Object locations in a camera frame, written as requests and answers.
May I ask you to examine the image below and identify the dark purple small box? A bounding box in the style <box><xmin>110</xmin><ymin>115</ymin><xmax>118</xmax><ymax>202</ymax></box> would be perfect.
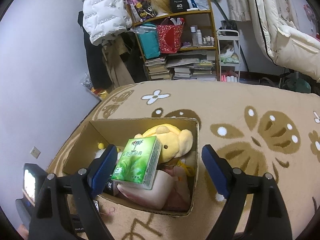
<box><xmin>103</xmin><ymin>179</ymin><xmax>119</xmax><ymax>196</ymax></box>

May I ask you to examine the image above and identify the pink long plush pillow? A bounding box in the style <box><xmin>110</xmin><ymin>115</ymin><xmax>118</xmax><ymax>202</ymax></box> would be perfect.
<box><xmin>163</xmin><ymin>166</ymin><xmax>191</xmax><ymax>212</ymax></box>

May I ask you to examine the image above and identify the green tissue pack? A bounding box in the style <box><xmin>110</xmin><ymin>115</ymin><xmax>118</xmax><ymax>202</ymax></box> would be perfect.
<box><xmin>111</xmin><ymin>136</ymin><xmax>162</xmax><ymax>190</ymax></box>

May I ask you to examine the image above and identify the pink swirl roll plush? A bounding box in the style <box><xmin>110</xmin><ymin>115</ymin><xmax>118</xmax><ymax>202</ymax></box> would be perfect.
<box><xmin>117</xmin><ymin>170</ymin><xmax>174</xmax><ymax>210</ymax></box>

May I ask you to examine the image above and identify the yellow bear plush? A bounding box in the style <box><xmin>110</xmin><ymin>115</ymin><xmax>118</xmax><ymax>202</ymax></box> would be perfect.
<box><xmin>134</xmin><ymin>124</ymin><xmax>194</xmax><ymax>164</ymax></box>

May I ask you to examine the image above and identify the open cardboard box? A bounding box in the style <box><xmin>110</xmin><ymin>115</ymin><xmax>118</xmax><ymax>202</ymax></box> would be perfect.
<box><xmin>62</xmin><ymin>118</ymin><xmax>200</xmax><ymax>217</ymax></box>

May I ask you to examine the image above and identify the beige patterned plush rug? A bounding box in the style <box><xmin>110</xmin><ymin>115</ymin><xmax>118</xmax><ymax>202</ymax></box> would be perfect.
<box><xmin>48</xmin><ymin>80</ymin><xmax>319</xmax><ymax>239</ymax></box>

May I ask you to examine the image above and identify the stack of books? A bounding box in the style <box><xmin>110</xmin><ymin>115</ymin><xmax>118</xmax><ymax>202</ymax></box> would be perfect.
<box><xmin>144</xmin><ymin>50</ymin><xmax>217</xmax><ymax>81</ymax></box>

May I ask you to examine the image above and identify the cream quilted bedding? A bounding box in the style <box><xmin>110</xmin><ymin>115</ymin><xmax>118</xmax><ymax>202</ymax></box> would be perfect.
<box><xmin>248</xmin><ymin>0</ymin><xmax>319</xmax><ymax>82</ymax></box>

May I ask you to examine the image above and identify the white puffer jacket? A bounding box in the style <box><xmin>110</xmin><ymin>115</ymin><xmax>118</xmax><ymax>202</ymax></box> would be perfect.
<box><xmin>82</xmin><ymin>0</ymin><xmax>132</xmax><ymax>46</ymax></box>

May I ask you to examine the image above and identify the white rolling cart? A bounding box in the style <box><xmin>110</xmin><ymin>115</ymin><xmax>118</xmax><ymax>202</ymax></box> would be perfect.
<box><xmin>216</xmin><ymin>29</ymin><xmax>241</xmax><ymax>82</ymax></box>

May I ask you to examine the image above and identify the teal bag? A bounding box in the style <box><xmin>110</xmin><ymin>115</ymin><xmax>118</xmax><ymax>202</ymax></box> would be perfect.
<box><xmin>135</xmin><ymin>23</ymin><xmax>161</xmax><ymax>60</ymax></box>

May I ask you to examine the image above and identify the wooden shelf unit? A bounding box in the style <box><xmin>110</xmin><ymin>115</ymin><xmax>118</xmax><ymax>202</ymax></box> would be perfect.
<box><xmin>126</xmin><ymin>0</ymin><xmax>218</xmax><ymax>80</ymax></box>

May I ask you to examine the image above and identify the red patterned gift bag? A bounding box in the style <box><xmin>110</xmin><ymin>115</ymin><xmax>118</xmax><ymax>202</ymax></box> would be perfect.
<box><xmin>156</xmin><ymin>17</ymin><xmax>185</xmax><ymax>54</ymax></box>

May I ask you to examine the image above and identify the blonde wig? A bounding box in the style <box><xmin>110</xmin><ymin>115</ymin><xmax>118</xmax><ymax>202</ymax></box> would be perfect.
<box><xmin>148</xmin><ymin>0</ymin><xmax>172</xmax><ymax>16</ymax></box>

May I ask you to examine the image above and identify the black box with 40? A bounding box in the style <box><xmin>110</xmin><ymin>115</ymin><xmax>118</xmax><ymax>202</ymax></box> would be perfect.
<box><xmin>169</xmin><ymin>0</ymin><xmax>190</xmax><ymax>13</ymax></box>

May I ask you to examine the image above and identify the white wall socket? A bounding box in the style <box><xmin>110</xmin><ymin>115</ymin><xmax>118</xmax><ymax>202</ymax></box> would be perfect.
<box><xmin>30</xmin><ymin>146</ymin><xmax>41</xmax><ymax>159</ymax></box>

